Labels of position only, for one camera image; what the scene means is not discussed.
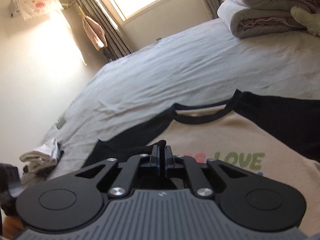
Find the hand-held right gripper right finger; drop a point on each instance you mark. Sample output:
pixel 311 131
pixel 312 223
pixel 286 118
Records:
pixel 167 162

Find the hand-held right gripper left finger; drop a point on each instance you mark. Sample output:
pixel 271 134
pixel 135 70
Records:
pixel 157 162

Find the beige shirt with black sleeves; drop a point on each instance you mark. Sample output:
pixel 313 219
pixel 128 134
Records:
pixel 225 132

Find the pile of grey clothes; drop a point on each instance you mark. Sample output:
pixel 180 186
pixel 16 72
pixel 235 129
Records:
pixel 41 157

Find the pink hanging towel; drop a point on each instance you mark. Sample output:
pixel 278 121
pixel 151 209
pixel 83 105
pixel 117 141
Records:
pixel 96 32

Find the white plush dog toy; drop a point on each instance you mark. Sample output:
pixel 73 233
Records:
pixel 308 20

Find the covered wall air conditioner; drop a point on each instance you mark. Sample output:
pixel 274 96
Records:
pixel 35 5

